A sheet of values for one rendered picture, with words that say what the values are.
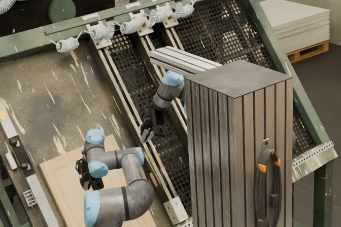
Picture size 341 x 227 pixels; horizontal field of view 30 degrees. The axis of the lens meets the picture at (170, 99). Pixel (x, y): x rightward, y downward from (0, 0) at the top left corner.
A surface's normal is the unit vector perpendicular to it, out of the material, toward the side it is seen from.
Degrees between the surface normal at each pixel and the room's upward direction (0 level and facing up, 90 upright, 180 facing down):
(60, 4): 90
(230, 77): 0
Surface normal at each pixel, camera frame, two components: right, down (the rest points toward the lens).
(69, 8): 0.66, 0.25
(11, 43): 0.51, -0.33
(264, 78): -0.07, -0.92
